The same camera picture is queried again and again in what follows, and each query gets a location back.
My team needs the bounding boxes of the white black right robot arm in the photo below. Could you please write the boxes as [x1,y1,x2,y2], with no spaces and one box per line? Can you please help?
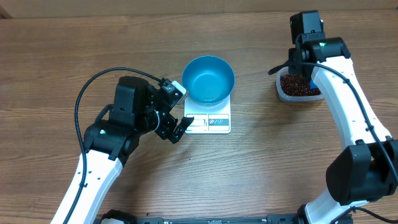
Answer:
[289,11,397,223]

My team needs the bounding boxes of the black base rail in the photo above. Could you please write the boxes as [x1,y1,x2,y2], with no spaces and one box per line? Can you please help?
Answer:
[93,209,305,224]

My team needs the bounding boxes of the clear plastic bean container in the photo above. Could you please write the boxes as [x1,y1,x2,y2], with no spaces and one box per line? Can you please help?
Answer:
[276,67,324,103]

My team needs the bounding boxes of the teal blue bowl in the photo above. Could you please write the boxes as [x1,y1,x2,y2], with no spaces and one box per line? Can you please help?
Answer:
[182,55,236,105]

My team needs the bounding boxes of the red adzuki beans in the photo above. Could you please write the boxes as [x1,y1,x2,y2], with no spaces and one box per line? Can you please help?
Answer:
[280,74,321,96]

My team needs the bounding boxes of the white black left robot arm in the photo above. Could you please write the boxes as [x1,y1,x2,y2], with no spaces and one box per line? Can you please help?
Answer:
[52,76,193,223]

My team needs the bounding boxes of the blue plastic measuring scoop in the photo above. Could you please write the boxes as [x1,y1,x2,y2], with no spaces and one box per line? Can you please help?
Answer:
[310,80,318,90]

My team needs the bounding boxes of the white digital kitchen scale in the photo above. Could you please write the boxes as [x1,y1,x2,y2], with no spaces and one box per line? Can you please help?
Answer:
[184,93,231,134]

